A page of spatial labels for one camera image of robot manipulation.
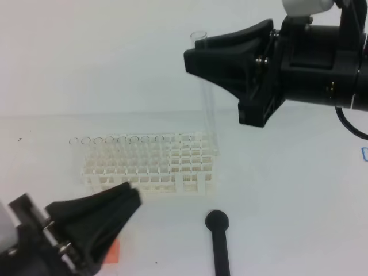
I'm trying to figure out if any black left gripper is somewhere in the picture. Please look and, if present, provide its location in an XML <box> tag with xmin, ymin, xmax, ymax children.
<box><xmin>1</xmin><ymin>182</ymin><xmax>141</xmax><ymax>275</ymax></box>

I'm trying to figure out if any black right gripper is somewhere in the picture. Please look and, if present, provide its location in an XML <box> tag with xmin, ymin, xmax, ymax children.
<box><xmin>183</xmin><ymin>13</ymin><xmax>367</xmax><ymax>127</ymax></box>

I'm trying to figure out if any clear glass test tube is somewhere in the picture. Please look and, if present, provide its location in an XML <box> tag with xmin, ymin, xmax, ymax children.
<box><xmin>190</xmin><ymin>30</ymin><xmax>218</xmax><ymax>150</ymax></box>

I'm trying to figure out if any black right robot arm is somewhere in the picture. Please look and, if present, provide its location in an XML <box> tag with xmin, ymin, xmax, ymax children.
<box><xmin>183</xmin><ymin>1</ymin><xmax>367</xmax><ymax>127</ymax></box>

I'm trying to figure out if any white test tube rack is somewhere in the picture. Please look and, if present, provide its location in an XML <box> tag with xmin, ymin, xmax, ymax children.
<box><xmin>70</xmin><ymin>132</ymin><xmax>219</xmax><ymax>196</ymax></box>

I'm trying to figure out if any orange foam block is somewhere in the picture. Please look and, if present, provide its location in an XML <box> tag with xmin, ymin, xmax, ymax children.
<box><xmin>103</xmin><ymin>239</ymin><xmax>120</xmax><ymax>265</ymax></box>

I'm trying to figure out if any blue square marker sticker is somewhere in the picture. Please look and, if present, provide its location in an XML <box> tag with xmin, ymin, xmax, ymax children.
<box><xmin>361</xmin><ymin>147</ymin><xmax>368</xmax><ymax>162</ymax></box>

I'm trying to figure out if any black camera cable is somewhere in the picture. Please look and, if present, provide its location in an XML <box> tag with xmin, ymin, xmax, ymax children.
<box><xmin>334</xmin><ymin>105</ymin><xmax>368</xmax><ymax>138</ymax></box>

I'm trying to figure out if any black camera stand pole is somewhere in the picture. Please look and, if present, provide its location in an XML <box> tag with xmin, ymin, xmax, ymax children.
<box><xmin>205</xmin><ymin>210</ymin><xmax>231</xmax><ymax>276</ymax></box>

